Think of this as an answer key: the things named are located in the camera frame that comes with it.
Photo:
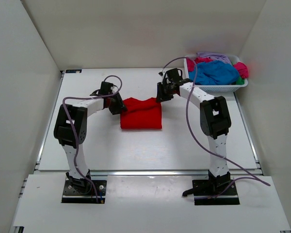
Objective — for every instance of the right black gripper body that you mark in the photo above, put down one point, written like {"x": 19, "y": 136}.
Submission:
{"x": 168, "y": 93}

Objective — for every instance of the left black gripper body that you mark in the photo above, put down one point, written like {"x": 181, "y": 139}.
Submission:
{"x": 108, "y": 106}

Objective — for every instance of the red t shirt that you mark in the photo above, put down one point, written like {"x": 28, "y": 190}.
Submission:
{"x": 141, "y": 115}

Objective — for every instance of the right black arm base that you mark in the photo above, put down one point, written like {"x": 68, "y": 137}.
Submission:
{"x": 219, "y": 190}

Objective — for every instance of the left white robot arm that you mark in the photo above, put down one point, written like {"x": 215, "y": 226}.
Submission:
{"x": 71, "y": 124}

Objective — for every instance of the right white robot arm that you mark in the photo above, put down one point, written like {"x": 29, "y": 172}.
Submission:
{"x": 213, "y": 114}

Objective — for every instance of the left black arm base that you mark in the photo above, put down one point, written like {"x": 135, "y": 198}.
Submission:
{"x": 81, "y": 191}

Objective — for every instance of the white plastic laundry basket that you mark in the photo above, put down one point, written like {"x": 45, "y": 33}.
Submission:
{"x": 224, "y": 88}

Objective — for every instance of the small dark label sticker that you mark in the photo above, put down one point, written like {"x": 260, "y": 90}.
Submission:
{"x": 73, "y": 71}

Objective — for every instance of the lavender t shirt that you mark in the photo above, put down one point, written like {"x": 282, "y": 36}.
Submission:
{"x": 213, "y": 55}

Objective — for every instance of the green t shirt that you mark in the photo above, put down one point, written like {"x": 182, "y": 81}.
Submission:
{"x": 240, "y": 81}

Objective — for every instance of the pink t shirt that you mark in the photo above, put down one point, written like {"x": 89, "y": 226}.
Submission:
{"x": 239, "y": 66}

